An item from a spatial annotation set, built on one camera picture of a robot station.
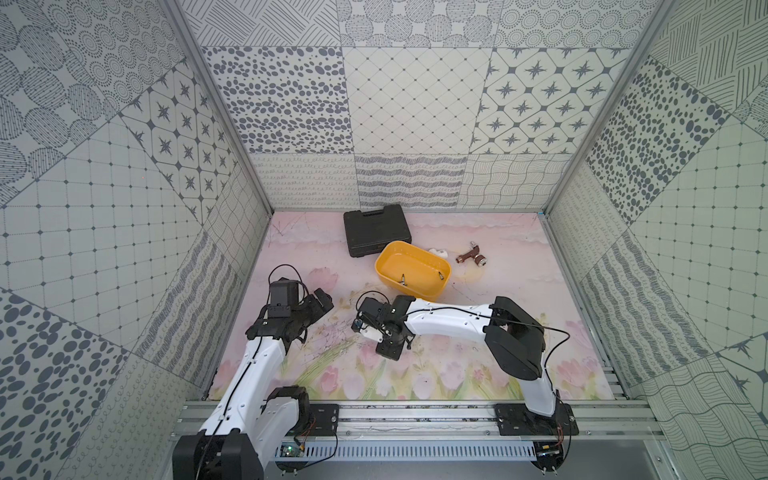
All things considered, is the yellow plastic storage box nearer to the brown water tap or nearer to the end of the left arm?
the brown water tap

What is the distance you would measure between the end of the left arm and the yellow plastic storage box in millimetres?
266

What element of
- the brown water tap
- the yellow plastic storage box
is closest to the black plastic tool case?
the yellow plastic storage box

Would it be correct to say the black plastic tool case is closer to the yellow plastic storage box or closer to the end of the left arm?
the yellow plastic storage box

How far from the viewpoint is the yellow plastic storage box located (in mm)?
1004

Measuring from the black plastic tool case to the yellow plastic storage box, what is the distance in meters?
0.03

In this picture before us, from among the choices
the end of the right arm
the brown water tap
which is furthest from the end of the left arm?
the brown water tap

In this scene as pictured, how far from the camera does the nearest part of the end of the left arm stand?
1.89 ft

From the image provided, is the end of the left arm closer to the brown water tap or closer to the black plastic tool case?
the black plastic tool case

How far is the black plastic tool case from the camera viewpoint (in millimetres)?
1057

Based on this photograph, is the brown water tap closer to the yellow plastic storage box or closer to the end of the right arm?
the yellow plastic storage box
